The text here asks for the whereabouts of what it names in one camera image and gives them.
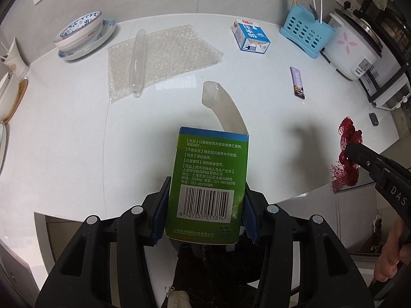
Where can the black metal rack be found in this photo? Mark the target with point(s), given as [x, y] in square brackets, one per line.
[395, 22]

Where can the small black object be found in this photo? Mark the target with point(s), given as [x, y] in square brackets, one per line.
[373, 119]

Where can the blue white milk carton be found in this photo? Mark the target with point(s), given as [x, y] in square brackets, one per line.
[250, 35]

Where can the clear bubble wrap sheet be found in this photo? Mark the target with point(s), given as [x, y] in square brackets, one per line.
[179, 54]

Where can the white stick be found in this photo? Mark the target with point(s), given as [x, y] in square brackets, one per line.
[4, 51]

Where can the dark patterned trousers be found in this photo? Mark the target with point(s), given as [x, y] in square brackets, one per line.
[186, 269]

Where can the blue utensil holder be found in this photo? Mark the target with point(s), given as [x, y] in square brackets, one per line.
[305, 32]

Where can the white cup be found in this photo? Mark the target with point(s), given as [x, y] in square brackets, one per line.
[16, 61]

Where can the clear plastic tube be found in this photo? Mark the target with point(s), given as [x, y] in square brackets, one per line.
[138, 61]

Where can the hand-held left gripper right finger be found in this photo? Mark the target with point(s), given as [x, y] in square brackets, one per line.
[252, 221]

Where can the person's right hand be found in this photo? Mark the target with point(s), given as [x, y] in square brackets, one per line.
[391, 253]

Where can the blue patterned bowl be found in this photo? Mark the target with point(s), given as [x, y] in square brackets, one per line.
[78, 25]

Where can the green medicine box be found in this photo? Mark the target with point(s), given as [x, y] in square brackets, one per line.
[208, 173]

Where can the blue patterned plate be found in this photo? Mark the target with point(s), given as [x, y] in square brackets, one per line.
[106, 33]

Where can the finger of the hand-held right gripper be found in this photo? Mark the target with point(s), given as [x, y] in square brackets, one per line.
[362, 155]

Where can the metal spoon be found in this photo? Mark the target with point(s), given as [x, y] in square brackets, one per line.
[313, 9]

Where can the white flowered rice cooker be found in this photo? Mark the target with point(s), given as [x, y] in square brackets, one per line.
[350, 45]

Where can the purple sachet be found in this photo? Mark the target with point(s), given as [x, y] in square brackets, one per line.
[298, 83]

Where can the red mesh net bag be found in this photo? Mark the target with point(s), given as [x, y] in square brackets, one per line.
[348, 134]

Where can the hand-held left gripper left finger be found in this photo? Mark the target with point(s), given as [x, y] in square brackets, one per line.
[157, 218]

